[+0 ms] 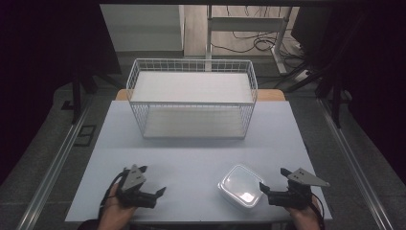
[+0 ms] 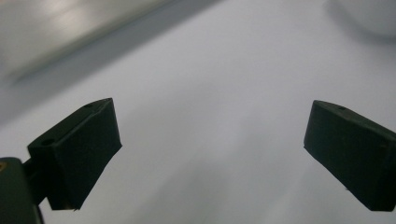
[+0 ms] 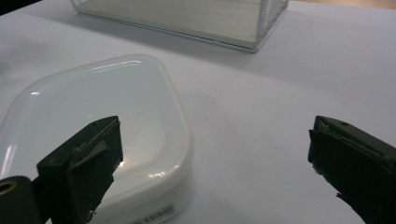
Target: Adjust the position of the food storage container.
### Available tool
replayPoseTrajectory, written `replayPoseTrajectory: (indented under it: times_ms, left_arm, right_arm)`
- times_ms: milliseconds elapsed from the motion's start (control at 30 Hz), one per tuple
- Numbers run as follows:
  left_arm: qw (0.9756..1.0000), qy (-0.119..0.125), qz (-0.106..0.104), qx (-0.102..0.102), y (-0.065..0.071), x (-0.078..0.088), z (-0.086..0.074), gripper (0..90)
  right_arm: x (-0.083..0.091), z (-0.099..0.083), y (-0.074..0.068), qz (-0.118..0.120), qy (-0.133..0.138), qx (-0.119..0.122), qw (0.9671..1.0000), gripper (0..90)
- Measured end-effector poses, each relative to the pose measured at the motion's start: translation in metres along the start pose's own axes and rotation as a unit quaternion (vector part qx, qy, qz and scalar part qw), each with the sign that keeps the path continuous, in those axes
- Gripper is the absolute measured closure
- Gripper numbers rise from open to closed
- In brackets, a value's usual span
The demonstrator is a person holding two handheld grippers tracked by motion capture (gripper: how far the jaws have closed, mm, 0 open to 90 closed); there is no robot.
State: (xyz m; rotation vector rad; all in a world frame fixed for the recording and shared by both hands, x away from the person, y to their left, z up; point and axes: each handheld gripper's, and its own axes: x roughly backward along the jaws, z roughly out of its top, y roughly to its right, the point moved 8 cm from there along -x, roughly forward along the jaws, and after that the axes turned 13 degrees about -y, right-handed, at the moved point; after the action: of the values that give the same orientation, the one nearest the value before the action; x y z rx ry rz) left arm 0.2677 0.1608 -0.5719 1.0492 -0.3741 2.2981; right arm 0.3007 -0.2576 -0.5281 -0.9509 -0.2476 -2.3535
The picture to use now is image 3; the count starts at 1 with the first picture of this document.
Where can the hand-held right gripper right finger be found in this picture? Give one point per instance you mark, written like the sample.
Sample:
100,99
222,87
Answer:
351,161

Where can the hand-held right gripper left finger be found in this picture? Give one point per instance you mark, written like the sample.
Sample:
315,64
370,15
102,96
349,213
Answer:
84,168

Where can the white square plate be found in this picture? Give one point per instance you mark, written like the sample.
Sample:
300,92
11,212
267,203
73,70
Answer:
93,102

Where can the clear plastic box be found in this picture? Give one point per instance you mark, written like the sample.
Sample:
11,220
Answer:
199,18

